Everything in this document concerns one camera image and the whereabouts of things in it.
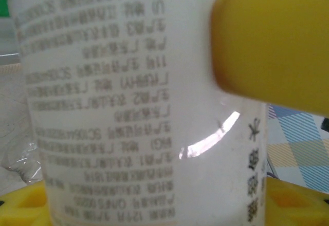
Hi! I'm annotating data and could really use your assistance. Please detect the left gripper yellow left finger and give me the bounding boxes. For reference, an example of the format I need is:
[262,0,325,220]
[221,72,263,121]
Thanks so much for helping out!
[0,180,49,226]

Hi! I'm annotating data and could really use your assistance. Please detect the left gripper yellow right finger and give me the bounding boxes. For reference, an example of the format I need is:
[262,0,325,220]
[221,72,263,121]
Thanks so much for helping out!
[210,0,329,226]

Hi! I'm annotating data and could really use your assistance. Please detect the clear plastic bag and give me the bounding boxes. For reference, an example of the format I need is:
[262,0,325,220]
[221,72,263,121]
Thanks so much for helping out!
[0,138,43,185]

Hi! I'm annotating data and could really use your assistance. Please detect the white plastic bottle black text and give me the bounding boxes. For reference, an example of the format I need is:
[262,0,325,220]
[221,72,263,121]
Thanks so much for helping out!
[5,0,269,226]

